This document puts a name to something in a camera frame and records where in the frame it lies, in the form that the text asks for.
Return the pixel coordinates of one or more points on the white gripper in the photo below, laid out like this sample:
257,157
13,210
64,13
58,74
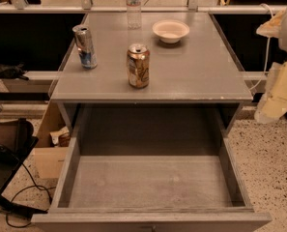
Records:
274,102

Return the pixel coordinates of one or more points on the silver blue redbull can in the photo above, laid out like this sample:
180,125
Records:
84,43

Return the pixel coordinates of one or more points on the gold soda can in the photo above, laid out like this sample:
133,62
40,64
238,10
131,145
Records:
138,60

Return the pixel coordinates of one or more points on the grey open top drawer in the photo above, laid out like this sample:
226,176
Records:
150,168

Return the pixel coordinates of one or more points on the grey cabinet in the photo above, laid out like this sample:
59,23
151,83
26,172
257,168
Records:
194,91

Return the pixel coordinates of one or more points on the white paper bowl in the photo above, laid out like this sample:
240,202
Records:
170,31

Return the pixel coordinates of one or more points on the clear plastic water bottle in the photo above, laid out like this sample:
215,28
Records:
134,13

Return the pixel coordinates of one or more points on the crumpled paper bag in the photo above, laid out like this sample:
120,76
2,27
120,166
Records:
61,137

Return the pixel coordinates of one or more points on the cardboard box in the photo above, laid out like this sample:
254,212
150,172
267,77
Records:
49,158

